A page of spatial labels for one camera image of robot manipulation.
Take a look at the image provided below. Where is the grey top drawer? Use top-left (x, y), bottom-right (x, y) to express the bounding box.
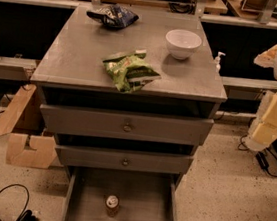
top-left (40, 104), bottom-right (214, 146)

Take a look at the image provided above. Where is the orange soda can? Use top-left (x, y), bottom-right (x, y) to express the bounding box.
top-left (105, 195), bottom-right (119, 217)

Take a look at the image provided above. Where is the green chip bag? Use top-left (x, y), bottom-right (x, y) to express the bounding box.
top-left (102, 49), bottom-right (161, 93)

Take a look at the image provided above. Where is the grey drawer cabinet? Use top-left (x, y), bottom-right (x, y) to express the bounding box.
top-left (12, 0), bottom-right (238, 221)

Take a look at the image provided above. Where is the black cable power brick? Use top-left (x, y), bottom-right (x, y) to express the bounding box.
top-left (238, 135), bottom-right (277, 178)

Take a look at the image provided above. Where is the blue chip bag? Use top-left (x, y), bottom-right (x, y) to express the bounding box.
top-left (86, 4), bottom-right (139, 30)

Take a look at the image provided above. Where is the grey open bottom drawer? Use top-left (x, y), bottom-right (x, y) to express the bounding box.
top-left (60, 167), bottom-right (177, 221)

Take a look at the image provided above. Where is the grey middle drawer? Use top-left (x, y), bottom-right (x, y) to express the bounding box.
top-left (55, 145), bottom-right (193, 175)

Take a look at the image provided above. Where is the white pump bottle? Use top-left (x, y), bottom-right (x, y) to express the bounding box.
top-left (214, 52), bottom-right (226, 73)

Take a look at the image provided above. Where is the white ceramic bowl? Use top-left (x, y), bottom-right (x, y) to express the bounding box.
top-left (165, 29), bottom-right (202, 60)

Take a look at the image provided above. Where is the black looped cable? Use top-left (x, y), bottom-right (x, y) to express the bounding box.
top-left (0, 181), bottom-right (41, 221)

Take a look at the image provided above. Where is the wooden plank structure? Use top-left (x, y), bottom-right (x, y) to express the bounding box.
top-left (0, 84), bottom-right (59, 169)

